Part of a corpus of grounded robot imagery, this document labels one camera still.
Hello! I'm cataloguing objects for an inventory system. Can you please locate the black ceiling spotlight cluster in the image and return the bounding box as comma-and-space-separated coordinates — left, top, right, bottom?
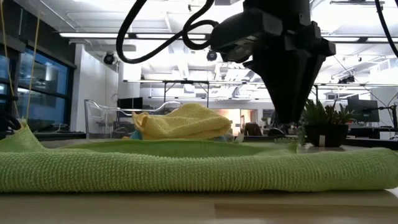
338, 75, 356, 85

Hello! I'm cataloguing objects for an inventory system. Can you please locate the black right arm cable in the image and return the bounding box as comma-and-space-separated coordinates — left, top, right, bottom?
115, 0, 220, 65

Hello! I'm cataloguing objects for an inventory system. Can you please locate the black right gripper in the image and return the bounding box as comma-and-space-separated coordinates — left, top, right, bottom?
243, 17, 337, 124

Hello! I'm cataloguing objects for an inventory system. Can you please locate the potted green plant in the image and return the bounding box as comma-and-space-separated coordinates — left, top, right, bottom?
296, 98, 359, 148

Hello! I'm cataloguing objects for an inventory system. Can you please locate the clear plastic bin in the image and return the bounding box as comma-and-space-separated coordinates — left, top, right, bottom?
84, 98, 185, 140

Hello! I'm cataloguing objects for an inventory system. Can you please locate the lime green microfiber towel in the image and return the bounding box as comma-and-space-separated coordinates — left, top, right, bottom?
0, 119, 398, 194

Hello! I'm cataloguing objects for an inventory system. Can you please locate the pair of dark monitors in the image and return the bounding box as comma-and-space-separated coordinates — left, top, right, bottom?
116, 96, 144, 110

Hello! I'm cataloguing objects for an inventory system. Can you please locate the black-framed background table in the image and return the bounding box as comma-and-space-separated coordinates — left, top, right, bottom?
160, 79, 211, 109

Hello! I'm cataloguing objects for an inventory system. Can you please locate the grey microfiber towel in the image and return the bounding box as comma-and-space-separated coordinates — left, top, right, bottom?
229, 132, 245, 144

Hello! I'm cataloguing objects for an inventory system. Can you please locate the dark computer monitor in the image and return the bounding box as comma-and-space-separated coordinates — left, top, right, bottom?
347, 98, 381, 123

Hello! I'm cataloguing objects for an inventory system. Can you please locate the dark-framed glass window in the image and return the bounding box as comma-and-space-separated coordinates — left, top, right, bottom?
0, 46, 76, 133

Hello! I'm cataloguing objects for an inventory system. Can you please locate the black aluminium table frame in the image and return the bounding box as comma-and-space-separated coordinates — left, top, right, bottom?
0, 131, 398, 151

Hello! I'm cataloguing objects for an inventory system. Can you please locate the long ceiling light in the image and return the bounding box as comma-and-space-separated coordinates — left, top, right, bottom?
323, 36, 398, 44
58, 32, 212, 40

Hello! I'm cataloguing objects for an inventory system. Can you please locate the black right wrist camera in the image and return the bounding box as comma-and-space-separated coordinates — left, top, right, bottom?
210, 8, 284, 63

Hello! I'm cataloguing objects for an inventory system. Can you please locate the yellow microfiber towel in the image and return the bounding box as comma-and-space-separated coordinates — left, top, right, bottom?
131, 102, 233, 141

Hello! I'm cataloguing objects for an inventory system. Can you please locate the black hanging cable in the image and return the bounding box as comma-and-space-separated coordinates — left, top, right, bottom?
374, 0, 398, 59

